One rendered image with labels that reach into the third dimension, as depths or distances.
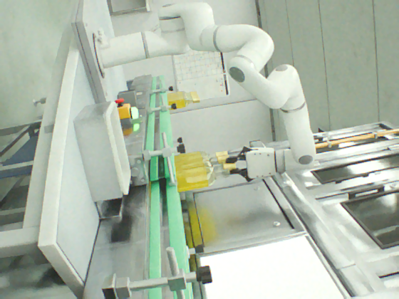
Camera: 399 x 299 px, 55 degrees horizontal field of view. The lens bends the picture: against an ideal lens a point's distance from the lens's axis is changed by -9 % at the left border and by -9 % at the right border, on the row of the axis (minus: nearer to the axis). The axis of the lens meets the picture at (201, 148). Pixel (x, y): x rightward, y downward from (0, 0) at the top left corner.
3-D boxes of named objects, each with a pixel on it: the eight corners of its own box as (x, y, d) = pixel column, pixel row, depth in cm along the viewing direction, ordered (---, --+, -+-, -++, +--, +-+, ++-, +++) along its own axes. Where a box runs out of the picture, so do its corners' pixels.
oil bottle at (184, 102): (155, 112, 254) (201, 105, 255) (154, 104, 252) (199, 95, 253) (155, 110, 259) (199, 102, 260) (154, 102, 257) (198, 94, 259)
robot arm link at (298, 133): (277, 97, 129) (292, 144, 141) (280, 122, 119) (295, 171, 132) (303, 90, 126) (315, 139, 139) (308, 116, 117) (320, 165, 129)
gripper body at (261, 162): (279, 170, 146) (249, 173, 149) (277, 143, 143) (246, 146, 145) (280, 179, 140) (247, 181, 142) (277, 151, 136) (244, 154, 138)
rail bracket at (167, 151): (150, 190, 124) (191, 183, 125) (139, 137, 119) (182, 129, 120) (150, 186, 127) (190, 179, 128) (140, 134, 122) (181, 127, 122)
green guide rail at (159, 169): (149, 181, 128) (175, 176, 129) (149, 178, 128) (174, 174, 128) (154, 87, 294) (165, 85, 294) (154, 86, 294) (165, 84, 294)
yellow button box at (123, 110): (112, 127, 159) (131, 124, 159) (109, 109, 156) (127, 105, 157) (115, 122, 166) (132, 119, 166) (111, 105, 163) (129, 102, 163)
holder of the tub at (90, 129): (98, 220, 106) (127, 216, 106) (73, 120, 97) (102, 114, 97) (105, 193, 122) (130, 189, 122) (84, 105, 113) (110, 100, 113)
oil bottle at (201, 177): (153, 197, 136) (217, 186, 137) (150, 181, 134) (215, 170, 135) (153, 190, 141) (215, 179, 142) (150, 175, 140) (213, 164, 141)
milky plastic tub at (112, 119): (95, 203, 104) (127, 198, 104) (74, 119, 97) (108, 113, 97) (102, 178, 120) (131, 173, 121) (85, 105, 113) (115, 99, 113)
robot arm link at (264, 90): (265, 89, 134) (242, 119, 127) (245, 34, 121) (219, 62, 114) (309, 95, 123) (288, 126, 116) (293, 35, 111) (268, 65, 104)
